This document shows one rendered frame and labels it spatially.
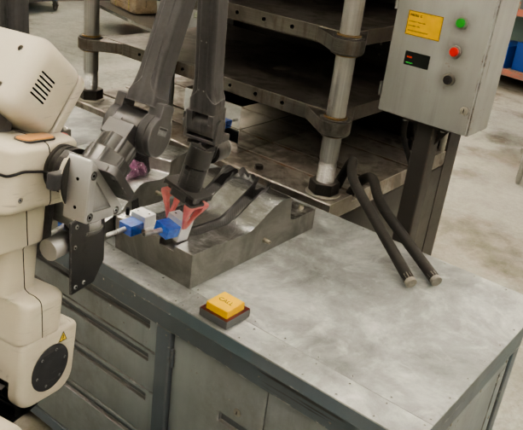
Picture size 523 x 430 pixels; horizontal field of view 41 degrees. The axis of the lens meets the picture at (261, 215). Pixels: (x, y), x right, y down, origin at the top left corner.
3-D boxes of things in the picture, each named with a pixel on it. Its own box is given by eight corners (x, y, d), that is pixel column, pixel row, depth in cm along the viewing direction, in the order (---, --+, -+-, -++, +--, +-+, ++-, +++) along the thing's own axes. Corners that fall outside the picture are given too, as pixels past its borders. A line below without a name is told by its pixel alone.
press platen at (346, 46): (352, 107, 207) (364, 41, 199) (72, 17, 276) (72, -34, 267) (468, 72, 268) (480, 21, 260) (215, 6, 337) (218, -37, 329)
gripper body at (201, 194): (180, 180, 165) (189, 152, 162) (212, 202, 161) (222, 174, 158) (161, 183, 160) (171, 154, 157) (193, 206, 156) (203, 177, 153)
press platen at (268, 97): (339, 181, 217) (349, 125, 210) (72, 77, 285) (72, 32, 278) (454, 131, 278) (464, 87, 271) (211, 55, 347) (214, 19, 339)
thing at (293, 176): (327, 222, 223) (331, 201, 220) (67, 110, 292) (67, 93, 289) (443, 165, 285) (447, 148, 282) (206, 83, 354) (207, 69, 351)
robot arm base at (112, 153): (57, 155, 121) (113, 174, 116) (83, 119, 124) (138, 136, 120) (78, 183, 128) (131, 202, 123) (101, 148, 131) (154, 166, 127)
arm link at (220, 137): (184, 110, 153) (218, 121, 150) (210, 103, 163) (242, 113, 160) (176, 161, 158) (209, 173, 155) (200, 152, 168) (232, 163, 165)
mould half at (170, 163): (95, 246, 177) (96, 207, 172) (10, 220, 184) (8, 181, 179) (187, 183, 220) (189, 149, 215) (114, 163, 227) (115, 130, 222)
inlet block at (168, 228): (148, 250, 156) (154, 229, 154) (132, 238, 158) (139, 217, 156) (187, 239, 167) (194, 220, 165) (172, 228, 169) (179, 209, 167)
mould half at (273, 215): (189, 289, 164) (194, 237, 158) (114, 247, 178) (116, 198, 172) (312, 228, 201) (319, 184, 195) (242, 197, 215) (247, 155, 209)
